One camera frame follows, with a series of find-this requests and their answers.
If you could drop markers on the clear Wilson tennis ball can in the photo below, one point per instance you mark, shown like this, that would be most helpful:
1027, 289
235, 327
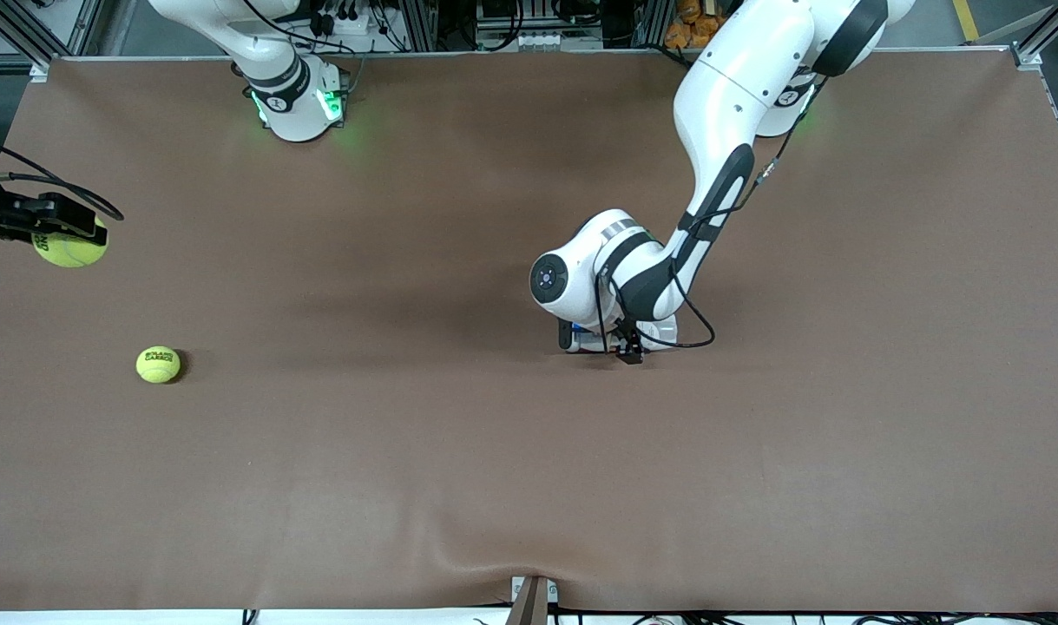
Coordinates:
594, 345

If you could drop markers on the yellow-green tennis ball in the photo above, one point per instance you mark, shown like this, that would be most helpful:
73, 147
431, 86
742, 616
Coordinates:
158, 365
73, 254

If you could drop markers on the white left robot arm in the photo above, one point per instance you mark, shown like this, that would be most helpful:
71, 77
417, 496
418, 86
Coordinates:
737, 87

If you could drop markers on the long white power strip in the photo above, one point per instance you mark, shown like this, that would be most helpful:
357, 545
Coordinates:
546, 41

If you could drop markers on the orange bagged items pile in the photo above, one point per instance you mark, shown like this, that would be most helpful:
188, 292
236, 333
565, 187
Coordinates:
689, 30

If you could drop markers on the white power strip black plugs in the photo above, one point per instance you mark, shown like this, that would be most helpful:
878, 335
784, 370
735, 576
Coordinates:
346, 24

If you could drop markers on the aluminium frame strut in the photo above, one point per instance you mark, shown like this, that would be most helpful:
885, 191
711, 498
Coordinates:
21, 35
1034, 45

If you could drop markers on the brown pole grey bracket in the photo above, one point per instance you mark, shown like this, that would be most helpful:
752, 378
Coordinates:
533, 603

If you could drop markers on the aluminium frame post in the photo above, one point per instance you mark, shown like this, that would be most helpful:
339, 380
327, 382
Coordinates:
420, 26
654, 26

